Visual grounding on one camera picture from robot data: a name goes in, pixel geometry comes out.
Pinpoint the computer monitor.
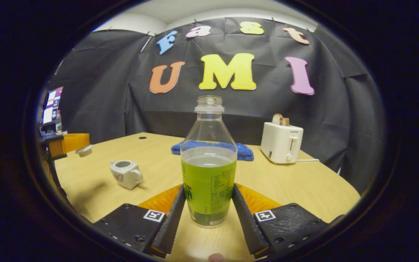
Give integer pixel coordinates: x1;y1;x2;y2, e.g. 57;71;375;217
42;86;64;125

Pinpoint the white teacup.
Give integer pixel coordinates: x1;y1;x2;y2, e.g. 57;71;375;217
110;159;144;190

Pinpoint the black backdrop cloth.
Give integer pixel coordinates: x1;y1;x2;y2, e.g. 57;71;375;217
46;16;386;195

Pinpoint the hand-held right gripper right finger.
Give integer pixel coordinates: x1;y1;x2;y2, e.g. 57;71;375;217
231;183;328;259

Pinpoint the blue towel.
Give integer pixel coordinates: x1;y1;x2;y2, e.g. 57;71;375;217
171;140;254;161

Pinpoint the clear green-label water bottle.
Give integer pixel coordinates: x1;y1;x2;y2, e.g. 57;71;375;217
180;95;238;229

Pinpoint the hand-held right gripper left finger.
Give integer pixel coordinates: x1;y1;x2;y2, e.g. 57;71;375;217
93;184;187;258

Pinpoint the white toaster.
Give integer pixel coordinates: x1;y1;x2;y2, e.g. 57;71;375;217
260;122;304;164

